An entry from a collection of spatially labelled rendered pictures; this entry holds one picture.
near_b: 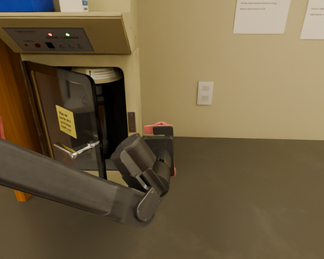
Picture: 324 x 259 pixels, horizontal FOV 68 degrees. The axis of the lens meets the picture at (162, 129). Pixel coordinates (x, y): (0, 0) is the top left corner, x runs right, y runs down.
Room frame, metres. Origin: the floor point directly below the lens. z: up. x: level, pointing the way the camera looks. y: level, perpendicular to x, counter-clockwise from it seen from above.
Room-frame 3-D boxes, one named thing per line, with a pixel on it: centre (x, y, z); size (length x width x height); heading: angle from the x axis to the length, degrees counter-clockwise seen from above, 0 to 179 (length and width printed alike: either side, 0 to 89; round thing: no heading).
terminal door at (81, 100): (0.60, 0.27, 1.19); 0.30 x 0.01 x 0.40; 52
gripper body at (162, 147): (0.45, 0.01, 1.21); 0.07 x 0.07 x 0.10; 85
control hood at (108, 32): (0.64, 0.24, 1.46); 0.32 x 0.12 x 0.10; 87
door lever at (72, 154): (0.53, 0.23, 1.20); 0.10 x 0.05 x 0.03; 52
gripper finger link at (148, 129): (0.53, 0.00, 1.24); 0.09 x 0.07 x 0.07; 175
